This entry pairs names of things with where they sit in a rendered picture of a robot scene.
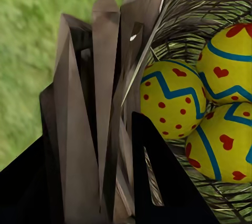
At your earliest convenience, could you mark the wicker basket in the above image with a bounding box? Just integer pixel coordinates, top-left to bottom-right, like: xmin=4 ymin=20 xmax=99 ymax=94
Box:
xmin=39 ymin=0 xmax=252 ymax=224

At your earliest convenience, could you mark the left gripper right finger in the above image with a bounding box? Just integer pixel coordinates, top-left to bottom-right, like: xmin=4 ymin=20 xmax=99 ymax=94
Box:
xmin=131 ymin=112 xmax=221 ymax=224

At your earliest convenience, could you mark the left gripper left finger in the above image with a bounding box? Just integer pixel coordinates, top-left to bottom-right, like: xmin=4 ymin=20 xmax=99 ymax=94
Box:
xmin=0 ymin=135 xmax=51 ymax=224

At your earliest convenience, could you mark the easter egg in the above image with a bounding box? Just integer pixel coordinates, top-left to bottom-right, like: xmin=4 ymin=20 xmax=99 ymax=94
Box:
xmin=185 ymin=102 xmax=252 ymax=184
xmin=140 ymin=59 xmax=207 ymax=141
xmin=194 ymin=22 xmax=252 ymax=106

